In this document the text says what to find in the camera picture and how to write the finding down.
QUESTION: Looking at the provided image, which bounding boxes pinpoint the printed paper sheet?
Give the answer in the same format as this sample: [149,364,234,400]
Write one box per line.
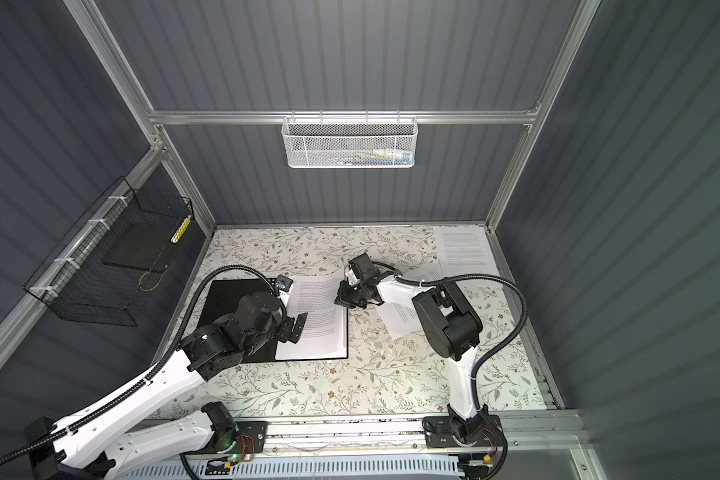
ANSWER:
[433,225,499,276]
[275,275,348,361]
[275,266,355,355]

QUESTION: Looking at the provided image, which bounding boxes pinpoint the black clip folder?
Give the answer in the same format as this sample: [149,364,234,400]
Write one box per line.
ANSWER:
[198,271,349,364]

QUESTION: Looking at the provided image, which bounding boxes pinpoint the printed paper sheet underneath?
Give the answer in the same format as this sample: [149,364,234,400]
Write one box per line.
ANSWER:
[374,263,445,341]

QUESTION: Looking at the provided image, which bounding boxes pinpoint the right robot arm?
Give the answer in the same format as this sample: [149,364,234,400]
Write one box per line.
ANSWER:
[335,254,485,446]

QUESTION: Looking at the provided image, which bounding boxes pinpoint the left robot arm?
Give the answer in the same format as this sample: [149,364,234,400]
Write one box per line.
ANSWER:
[27,292,308,479]

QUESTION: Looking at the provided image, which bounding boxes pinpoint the floral table mat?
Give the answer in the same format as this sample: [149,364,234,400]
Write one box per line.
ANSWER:
[134,224,547,420]

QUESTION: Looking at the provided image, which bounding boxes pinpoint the pens in white basket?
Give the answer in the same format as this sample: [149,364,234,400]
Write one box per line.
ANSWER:
[328,148,414,167]

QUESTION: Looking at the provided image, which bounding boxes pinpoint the yellow marker pen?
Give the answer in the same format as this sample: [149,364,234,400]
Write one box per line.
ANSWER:
[170,214,193,244]

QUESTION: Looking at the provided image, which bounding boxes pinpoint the black pad in basket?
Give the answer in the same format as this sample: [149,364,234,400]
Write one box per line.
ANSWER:
[102,224,178,273]

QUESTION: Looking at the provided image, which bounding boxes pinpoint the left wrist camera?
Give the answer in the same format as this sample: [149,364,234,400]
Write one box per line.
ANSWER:
[274,275,294,294]

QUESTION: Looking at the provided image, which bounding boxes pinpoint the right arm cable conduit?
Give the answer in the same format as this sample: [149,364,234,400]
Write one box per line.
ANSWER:
[374,260,528,415]

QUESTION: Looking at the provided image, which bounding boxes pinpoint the white wire mesh basket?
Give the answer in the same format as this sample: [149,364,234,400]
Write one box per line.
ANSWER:
[281,114,419,169]

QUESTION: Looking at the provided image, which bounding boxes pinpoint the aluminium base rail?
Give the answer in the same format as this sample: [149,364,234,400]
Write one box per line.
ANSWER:
[95,413,583,466]

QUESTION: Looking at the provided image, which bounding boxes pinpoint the black wire basket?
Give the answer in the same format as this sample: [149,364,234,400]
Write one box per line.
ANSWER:
[24,181,194,327]

